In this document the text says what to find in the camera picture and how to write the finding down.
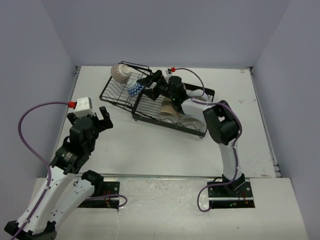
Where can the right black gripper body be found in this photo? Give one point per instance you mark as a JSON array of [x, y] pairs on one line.
[[164, 90]]

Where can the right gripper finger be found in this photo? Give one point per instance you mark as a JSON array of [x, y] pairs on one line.
[[153, 93], [150, 79]]

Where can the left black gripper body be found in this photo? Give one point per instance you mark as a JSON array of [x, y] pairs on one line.
[[98, 127]]

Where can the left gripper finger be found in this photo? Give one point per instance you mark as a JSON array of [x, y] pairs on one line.
[[72, 118], [106, 122]]

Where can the blue zigzag patterned bowl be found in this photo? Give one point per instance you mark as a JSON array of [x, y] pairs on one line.
[[134, 88]]

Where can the tan bowl with leaf motif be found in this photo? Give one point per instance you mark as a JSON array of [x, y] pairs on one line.
[[169, 115]]

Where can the brown dotted white bowl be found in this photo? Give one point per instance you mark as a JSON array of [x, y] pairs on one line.
[[120, 73]]

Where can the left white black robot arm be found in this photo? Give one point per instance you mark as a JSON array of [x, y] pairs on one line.
[[48, 210]]

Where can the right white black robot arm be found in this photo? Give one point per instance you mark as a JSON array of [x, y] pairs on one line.
[[222, 123]]

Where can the plain tan bowl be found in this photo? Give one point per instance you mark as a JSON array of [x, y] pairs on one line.
[[166, 102]]

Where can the far white bowl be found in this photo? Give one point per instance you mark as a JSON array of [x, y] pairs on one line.
[[199, 95]]

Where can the near white bowl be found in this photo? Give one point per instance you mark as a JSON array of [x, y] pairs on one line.
[[192, 121]]

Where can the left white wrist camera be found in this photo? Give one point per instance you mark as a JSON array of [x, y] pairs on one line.
[[83, 107]]

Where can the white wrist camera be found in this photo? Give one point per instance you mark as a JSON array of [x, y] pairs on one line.
[[168, 74], [83, 107]]

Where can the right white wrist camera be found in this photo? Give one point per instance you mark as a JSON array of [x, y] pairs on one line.
[[168, 74]]

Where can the black wire dish rack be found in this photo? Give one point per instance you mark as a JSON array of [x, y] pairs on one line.
[[141, 107]]

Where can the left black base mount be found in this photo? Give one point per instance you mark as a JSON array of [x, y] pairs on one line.
[[109, 188]]

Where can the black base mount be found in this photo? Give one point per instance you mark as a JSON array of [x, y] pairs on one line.
[[109, 188], [221, 197]]

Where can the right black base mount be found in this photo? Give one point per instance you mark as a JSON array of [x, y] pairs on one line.
[[221, 197]]

